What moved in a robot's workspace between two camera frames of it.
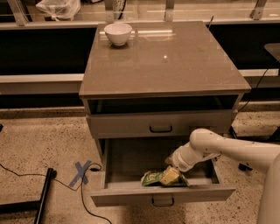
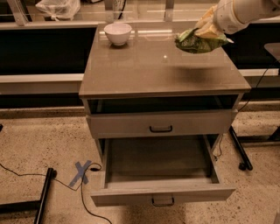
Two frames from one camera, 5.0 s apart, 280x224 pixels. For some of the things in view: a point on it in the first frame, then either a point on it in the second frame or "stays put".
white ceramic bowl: x=118 y=32 stays put
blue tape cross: x=81 y=172 stays put
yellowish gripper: x=178 y=161 to x=224 y=17
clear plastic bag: x=59 y=9 stays put
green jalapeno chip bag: x=153 y=178 to x=190 y=42
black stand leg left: x=30 y=206 stays put
